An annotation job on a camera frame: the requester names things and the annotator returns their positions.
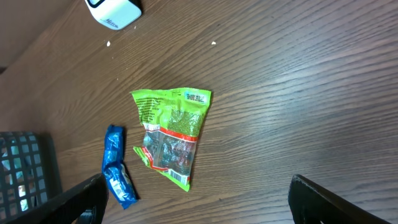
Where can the blue snack packet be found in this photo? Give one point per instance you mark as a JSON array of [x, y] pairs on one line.
[[113, 167]]

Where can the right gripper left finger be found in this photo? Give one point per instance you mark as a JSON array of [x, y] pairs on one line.
[[84, 203]]

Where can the white barcode scanner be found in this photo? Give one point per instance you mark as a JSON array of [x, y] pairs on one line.
[[114, 14]]

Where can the grey plastic shopping basket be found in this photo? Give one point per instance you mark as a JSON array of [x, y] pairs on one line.
[[29, 172]]

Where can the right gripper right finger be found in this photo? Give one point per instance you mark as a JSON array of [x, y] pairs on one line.
[[312, 203]]

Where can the green snack bag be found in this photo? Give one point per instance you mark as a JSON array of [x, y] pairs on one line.
[[172, 120]]

